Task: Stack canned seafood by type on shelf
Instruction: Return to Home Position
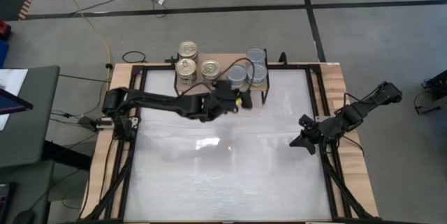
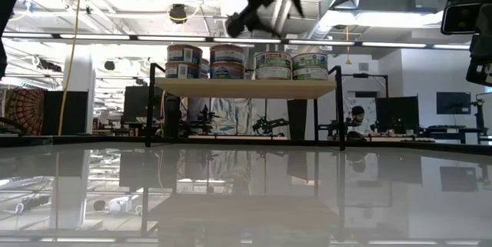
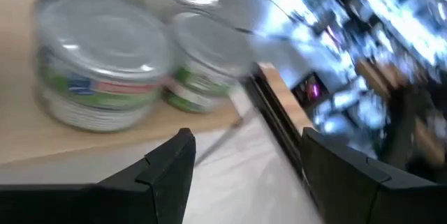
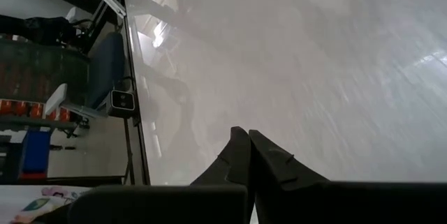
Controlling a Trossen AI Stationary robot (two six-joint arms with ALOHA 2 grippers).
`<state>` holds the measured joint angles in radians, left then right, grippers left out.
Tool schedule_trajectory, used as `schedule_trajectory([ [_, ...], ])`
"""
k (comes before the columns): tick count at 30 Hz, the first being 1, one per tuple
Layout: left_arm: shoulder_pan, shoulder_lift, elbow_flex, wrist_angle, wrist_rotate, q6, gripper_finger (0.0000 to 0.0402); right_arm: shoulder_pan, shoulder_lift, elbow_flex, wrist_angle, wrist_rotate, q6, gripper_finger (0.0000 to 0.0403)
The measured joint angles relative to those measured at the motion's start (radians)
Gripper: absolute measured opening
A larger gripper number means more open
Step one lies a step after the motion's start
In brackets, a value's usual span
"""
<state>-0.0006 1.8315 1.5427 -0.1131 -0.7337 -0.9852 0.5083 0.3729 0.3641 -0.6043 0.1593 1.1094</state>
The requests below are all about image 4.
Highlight black table-level camera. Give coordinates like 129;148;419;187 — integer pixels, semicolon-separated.
106;89;136;119

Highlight blue box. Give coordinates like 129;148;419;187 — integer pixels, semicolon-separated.
20;129;52;180

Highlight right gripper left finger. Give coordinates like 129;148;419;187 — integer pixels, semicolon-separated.
68;126;251;224

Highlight black cloth bundle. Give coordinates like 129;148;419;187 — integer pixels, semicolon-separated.
0;14;78;47

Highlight white chair part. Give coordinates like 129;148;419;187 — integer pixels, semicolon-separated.
43;83;105;120

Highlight white printed sheet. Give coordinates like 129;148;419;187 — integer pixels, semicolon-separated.
0;185;91;224

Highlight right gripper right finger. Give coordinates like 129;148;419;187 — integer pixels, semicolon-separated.
248;129;447;224

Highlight dark rack orange items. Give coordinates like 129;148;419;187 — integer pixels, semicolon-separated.
0;38;90;124

